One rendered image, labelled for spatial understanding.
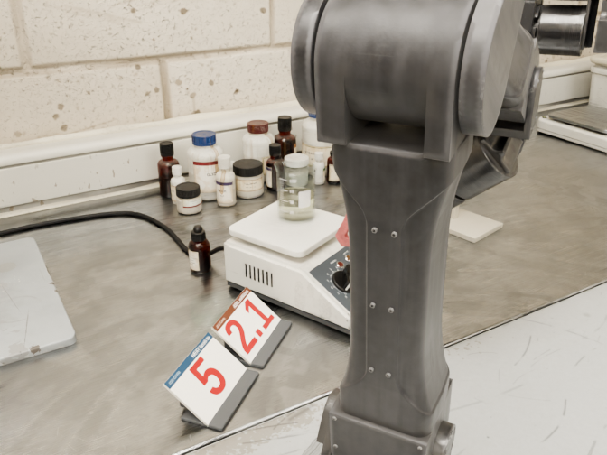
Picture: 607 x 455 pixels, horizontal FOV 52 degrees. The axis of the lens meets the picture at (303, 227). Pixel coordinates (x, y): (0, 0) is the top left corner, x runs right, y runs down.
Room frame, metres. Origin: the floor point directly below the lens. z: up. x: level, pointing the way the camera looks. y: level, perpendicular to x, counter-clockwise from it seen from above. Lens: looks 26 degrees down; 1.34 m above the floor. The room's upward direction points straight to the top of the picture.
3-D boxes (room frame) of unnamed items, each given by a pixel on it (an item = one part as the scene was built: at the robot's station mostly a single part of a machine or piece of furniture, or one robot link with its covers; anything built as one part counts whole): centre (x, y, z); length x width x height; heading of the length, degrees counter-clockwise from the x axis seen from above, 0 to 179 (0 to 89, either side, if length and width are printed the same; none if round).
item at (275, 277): (0.72, 0.00, 0.94); 0.22 x 0.13 x 0.08; 54
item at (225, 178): (1.00, 0.13, 0.94); 0.03 x 0.03 x 0.09
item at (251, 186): (1.04, 0.10, 0.93); 0.05 x 0.05 x 0.06
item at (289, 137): (1.16, 0.04, 0.95); 0.04 x 0.04 x 0.11
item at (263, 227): (0.73, 0.02, 0.98); 0.12 x 0.12 x 0.01; 54
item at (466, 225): (0.90, -0.26, 0.96); 0.08 x 0.08 x 0.13; 43
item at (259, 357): (0.60, 0.06, 0.92); 0.09 x 0.06 x 0.04; 160
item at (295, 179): (0.76, 0.01, 1.02); 0.06 x 0.05 x 0.08; 55
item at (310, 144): (1.16, -0.03, 0.96); 0.07 x 0.07 x 0.13
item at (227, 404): (0.50, 0.09, 0.92); 0.09 x 0.06 x 0.04; 160
